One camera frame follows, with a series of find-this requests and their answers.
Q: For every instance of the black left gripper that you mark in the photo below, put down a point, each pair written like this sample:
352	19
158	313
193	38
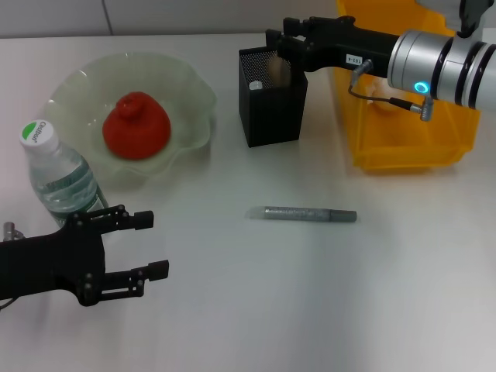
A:
46	263

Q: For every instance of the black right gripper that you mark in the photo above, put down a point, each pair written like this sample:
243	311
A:
348	44

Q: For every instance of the beige eraser with barcode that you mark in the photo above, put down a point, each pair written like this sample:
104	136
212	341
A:
279	71

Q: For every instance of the green utility knife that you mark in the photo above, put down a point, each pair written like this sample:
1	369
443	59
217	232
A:
255	84

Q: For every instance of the clear green-label water bottle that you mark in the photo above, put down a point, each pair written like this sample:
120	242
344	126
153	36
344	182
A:
62	178

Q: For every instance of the white paper ball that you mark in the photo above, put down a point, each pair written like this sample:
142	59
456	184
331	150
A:
387	110

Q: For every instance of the silver glitter pen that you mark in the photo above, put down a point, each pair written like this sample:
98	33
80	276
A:
298	214

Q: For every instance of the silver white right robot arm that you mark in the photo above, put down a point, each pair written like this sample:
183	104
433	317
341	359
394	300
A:
410	58

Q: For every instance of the black mesh pen holder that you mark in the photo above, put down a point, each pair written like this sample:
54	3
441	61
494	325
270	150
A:
271	120

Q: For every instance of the green glass fruit plate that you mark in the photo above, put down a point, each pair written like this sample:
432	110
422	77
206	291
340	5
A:
186	116

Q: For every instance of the yellow plastic bin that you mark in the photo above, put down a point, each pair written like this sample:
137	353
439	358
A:
426	143

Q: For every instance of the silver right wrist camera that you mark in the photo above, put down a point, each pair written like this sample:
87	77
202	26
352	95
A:
470	15

